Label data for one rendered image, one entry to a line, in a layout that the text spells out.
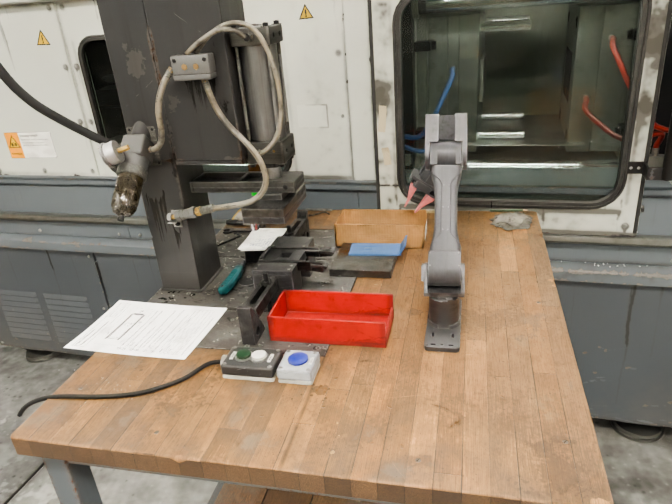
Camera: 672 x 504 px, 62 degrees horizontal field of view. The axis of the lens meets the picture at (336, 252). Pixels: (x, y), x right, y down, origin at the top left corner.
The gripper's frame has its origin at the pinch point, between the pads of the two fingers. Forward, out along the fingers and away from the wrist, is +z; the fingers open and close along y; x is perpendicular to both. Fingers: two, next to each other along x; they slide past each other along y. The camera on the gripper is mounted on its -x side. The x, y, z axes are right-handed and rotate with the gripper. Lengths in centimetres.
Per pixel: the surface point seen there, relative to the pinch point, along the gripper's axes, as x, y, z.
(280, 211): 39.5, 27.4, 2.0
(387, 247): 11.1, 0.4, 9.4
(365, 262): 19.9, 3.9, 12.2
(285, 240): 21.6, 24.8, 17.9
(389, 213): -5.3, 3.8, 7.2
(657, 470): -14, -122, 41
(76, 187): -37, 113, 80
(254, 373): 68, 14, 20
